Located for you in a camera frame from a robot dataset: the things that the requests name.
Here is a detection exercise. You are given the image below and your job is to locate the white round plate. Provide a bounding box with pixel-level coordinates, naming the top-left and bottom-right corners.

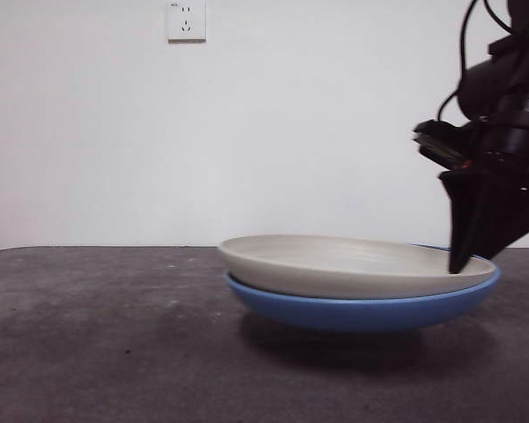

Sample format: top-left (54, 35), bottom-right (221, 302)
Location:
top-left (218, 234), bottom-right (498, 300)

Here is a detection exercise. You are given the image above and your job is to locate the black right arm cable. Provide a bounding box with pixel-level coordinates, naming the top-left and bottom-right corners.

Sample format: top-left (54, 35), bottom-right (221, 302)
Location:
top-left (457, 0), bottom-right (484, 76)

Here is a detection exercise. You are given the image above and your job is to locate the white wall socket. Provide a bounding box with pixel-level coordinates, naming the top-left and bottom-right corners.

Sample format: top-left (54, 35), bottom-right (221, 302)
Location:
top-left (167, 0), bottom-right (207, 44)

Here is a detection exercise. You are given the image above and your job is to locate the blue round plate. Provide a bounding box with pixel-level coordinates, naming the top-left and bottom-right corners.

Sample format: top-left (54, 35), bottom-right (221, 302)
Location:
top-left (223, 242), bottom-right (502, 334)

